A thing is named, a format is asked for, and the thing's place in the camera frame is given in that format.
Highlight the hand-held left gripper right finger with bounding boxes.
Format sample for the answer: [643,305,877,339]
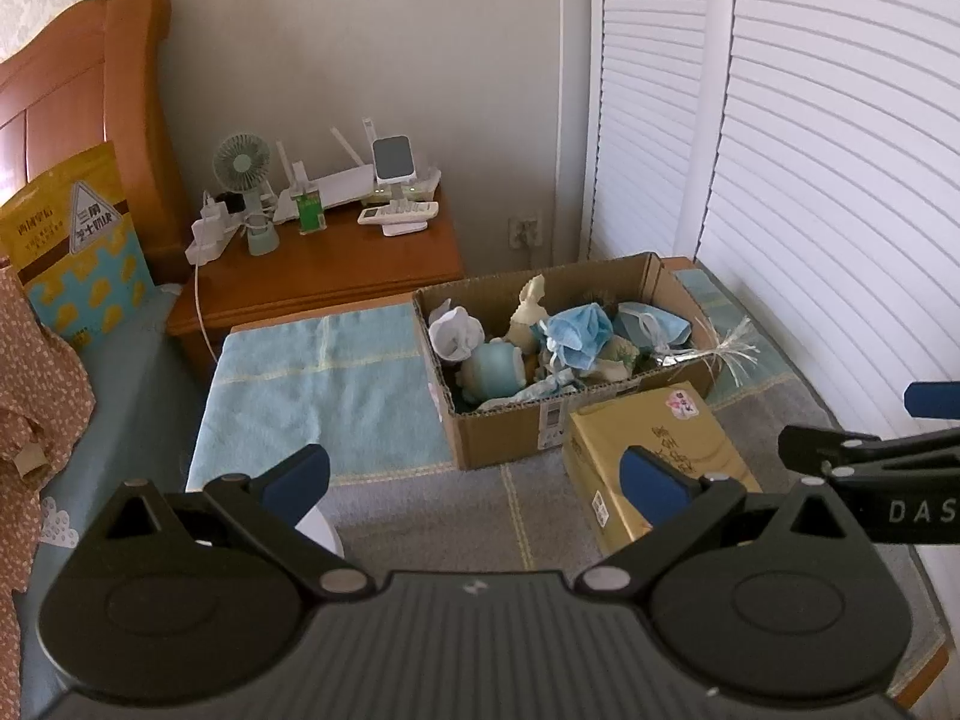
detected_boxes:
[574,446,872,605]

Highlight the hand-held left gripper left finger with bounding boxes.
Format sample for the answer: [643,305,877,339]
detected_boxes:
[46,444,377,605]

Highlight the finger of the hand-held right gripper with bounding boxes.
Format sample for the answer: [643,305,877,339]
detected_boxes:
[903,382,960,418]
[778,425,960,482]

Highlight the blue lace cloth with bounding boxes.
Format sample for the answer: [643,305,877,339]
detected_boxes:
[478,371,587,412]

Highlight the cardboard box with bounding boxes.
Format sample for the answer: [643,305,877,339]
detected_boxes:
[412,252,741,472]

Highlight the blue face masks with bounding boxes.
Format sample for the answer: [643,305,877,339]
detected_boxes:
[613,301,692,355]

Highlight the blue face mask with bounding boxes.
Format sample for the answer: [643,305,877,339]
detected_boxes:
[541,303,617,374]

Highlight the blue plush toy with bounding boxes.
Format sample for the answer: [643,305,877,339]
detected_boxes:
[458,340,539,411]

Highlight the white socks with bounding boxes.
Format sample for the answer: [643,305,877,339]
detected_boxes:
[428,299,485,366]

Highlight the clear jar with white lid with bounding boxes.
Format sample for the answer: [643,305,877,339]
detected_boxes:
[295,504,347,562]

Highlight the gold gift box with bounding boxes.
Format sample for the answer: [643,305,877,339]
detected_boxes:
[562,382,764,557]

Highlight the light blue towel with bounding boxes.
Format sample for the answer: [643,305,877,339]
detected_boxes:
[185,268,758,494]

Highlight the grey checked blanket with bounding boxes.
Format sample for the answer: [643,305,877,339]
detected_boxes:
[322,371,950,695]

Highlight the white louvered door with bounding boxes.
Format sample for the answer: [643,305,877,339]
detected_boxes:
[580,0,741,272]
[693,0,960,485]

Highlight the wooden nightstand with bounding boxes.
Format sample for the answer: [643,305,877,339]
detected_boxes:
[166,186,465,365]

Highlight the white power strip with plugs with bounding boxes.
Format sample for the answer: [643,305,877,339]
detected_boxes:
[185,190,250,266]

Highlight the brown floral cloth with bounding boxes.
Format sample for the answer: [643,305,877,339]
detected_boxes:
[0,265,96,642]

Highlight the white remote control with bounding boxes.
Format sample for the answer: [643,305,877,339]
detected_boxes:
[357,202,440,227]

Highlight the white router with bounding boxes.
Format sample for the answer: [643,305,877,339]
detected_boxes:
[272,127,377,226]

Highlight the yellow snack bag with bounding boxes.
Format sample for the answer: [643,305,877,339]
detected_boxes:
[0,140,156,351]

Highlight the small green desk fan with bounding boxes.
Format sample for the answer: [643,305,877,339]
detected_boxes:
[211,133,274,212]

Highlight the white device with grey screen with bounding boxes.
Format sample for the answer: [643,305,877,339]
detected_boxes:
[372,134,414,186]

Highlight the wooden bed headboard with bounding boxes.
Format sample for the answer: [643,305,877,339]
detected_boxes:
[0,0,190,275]

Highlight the wooden bed frame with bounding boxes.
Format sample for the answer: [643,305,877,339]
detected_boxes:
[885,641,952,712]

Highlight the white power cable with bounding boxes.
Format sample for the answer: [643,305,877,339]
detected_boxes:
[192,261,217,365]

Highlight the white wall pipe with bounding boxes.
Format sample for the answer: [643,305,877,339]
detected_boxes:
[557,0,572,267]

